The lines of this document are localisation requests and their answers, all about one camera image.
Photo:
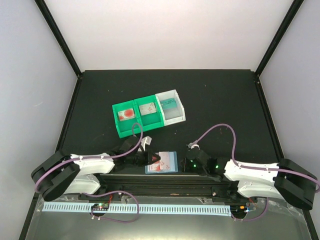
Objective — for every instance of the white floral VIP card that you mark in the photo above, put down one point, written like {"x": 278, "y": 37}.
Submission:
{"x": 165, "y": 160}

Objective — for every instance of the left green bin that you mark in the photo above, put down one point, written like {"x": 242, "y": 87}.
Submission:
{"x": 124, "y": 128}

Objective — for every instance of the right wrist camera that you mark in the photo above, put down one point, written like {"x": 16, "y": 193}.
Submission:
{"x": 193, "y": 145}

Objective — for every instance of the left black frame post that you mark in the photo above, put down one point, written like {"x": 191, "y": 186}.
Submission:
{"x": 48, "y": 17}

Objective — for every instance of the middle green bin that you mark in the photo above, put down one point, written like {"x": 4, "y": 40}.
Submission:
{"x": 150, "y": 121}

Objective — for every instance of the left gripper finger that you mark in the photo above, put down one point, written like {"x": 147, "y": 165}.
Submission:
{"x": 156, "y": 162}
{"x": 154, "y": 156}

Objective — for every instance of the light blue slotted cable duct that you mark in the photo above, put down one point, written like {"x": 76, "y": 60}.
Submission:
{"x": 155, "y": 209}

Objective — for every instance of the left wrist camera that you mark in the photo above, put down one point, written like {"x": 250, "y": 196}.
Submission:
{"x": 146, "y": 141}

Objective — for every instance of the right black frame post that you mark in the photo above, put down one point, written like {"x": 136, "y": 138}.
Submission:
{"x": 282, "y": 29}

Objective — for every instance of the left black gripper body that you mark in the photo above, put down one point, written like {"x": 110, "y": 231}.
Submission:
{"x": 141, "y": 160}

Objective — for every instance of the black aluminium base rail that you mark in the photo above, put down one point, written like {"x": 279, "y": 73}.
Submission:
{"x": 171, "y": 185}

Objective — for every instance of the green bin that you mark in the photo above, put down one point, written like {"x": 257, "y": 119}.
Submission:
{"x": 124, "y": 128}
{"x": 150, "y": 121}

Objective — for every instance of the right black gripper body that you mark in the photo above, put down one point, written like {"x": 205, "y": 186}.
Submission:
{"x": 191, "y": 168}

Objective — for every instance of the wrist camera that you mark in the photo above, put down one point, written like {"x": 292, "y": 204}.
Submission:
{"x": 193, "y": 145}
{"x": 146, "y": 141}

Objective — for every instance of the teal VIP card stack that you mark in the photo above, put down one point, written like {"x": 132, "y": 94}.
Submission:
{"x": 169, "y": 103}

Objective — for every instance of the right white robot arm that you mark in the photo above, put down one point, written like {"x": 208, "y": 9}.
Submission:
{"x": 284, "y": 180}

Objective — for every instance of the black frame post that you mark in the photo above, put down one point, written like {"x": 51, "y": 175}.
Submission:
{"x": 282, "y": 29}
{"x": 48, "y": 17}

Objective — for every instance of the right controller board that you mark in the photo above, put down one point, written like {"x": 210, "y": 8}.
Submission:
{"x": 242, "y": 208}

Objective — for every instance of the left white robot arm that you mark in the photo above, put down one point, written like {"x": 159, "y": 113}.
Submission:
{"x": 64, "y": 173}

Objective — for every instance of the controller board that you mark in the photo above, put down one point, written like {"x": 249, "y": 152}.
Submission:
{"x": 100, "y": 207}
{"x": 242, "y": 208}

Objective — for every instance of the blue card holder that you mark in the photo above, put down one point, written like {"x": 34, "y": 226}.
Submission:
{"x": 173, "y": 161}

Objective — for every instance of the white translucent bin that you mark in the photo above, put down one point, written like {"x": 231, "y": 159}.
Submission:
{"x": 175, "y": 115}

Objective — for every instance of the left controller board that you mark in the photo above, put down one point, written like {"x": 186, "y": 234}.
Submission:
{"x": 100, "y": 207}

